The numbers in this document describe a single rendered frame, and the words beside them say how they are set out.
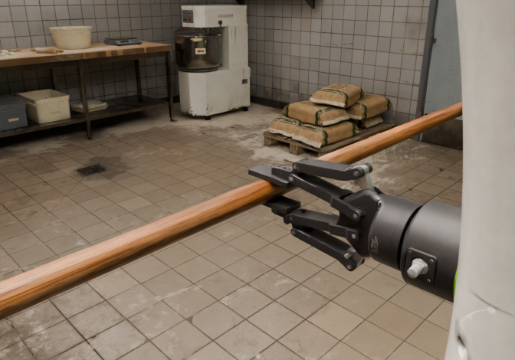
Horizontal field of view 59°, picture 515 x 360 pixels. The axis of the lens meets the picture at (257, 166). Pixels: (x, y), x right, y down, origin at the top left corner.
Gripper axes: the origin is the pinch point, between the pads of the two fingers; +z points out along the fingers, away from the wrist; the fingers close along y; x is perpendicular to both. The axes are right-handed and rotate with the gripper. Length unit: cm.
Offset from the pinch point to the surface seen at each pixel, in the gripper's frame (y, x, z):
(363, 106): 76, 346, 191
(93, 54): 30, 182, 406
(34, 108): 79, 124, 429
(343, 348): 119, 97, 45
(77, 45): 23, 181, 437
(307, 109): 74, 292, 218
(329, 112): 75, 298, 199
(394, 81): 61, 408, 194
